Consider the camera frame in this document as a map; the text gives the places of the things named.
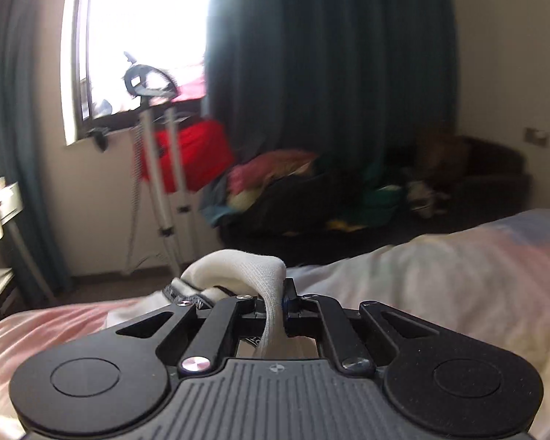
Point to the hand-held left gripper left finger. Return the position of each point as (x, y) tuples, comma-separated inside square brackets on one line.
[(252, 308)]

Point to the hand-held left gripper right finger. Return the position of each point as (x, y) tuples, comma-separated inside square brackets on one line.
[(289, 306)]

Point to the white knit garment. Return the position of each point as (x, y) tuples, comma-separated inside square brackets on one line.
[(238, 268)]

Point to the pile of colourful clothes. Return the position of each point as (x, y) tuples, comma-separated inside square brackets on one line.
[(275, 178)]

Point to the bed with pink white sheet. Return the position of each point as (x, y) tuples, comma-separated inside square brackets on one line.
[(440, 275)]

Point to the red suitcase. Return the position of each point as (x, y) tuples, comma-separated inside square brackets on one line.
[(202, 146)]

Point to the white crumpled cloth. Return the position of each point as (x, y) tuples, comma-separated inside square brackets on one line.
[(424, 199)]

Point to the brown cushion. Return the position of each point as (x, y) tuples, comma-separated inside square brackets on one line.
[(440, 151)]

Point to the small black clamp device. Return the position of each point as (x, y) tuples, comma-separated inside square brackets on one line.
[(100, 136)]

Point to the dark sofa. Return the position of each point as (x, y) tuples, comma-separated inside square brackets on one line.
[(486, 178)]

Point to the dark teal curtain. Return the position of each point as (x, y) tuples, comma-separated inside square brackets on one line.
[(13, 78), (325, 55)]

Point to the white folding chair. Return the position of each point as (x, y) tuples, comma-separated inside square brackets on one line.
[(0, 206)]

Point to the window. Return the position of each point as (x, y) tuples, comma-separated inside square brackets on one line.
[(142, 9)]

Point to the wall socket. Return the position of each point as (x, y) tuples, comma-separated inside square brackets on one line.
[(536, 136)]

